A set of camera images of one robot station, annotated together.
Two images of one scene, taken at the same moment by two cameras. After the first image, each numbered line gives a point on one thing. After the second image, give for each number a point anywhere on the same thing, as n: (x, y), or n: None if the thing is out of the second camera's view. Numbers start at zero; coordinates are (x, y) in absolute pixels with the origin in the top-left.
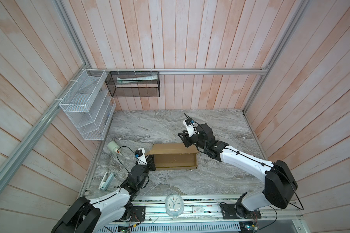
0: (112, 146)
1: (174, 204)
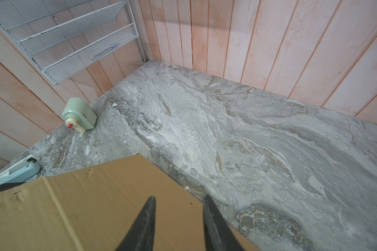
0: (78, 114)
1: None
